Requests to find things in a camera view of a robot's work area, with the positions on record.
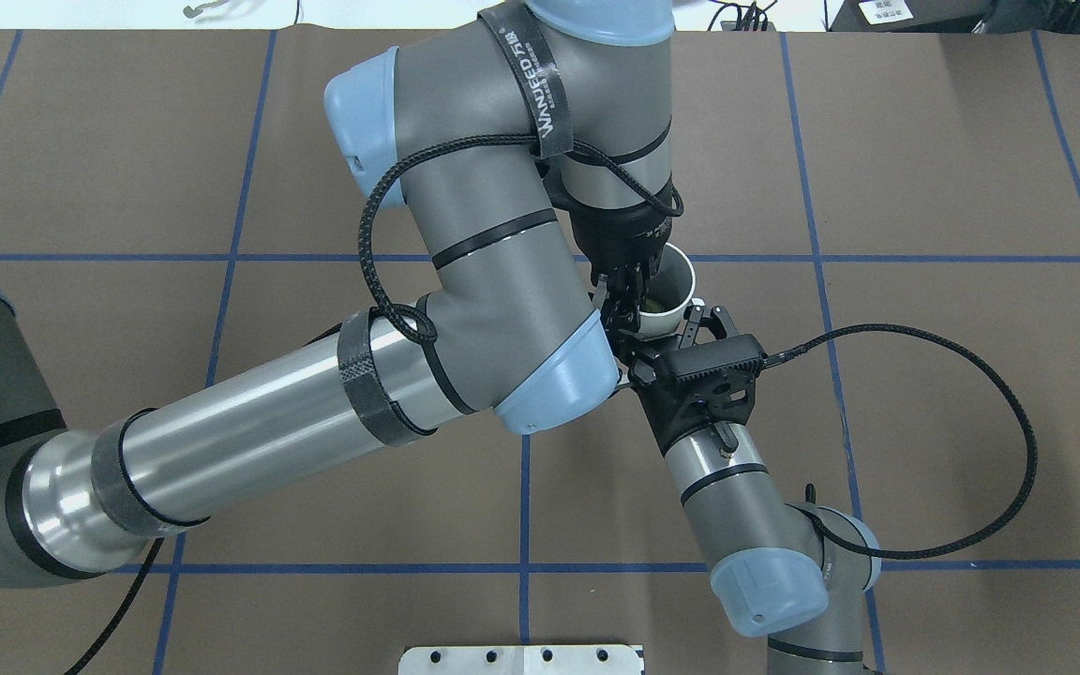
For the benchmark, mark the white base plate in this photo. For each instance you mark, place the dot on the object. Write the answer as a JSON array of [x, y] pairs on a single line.
[[524, 659]]

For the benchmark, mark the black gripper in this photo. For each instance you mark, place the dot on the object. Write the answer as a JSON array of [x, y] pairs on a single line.
[[696, 325], [617, 242]]

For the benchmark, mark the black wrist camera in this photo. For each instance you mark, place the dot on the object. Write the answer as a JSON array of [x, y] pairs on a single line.
[[667, 361]]

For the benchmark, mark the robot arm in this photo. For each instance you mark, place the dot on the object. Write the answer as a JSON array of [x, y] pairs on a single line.
[[465, 146], [792, 573]]

